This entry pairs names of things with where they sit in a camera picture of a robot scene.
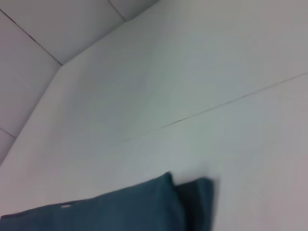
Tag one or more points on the teal blue shirt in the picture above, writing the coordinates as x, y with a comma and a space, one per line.
120, 209

